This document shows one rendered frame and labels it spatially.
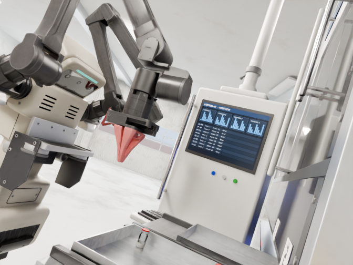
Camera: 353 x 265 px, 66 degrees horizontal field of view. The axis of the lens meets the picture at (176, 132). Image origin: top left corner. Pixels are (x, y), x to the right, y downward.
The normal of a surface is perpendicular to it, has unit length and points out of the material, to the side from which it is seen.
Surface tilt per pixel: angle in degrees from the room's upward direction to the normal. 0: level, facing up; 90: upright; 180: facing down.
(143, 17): 78
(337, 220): 90
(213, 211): 90
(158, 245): 90
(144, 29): 88
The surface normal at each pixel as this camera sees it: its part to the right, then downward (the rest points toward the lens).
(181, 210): -0.45, -0.23
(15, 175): -0.26, -0.17
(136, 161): -0.02, -0.09
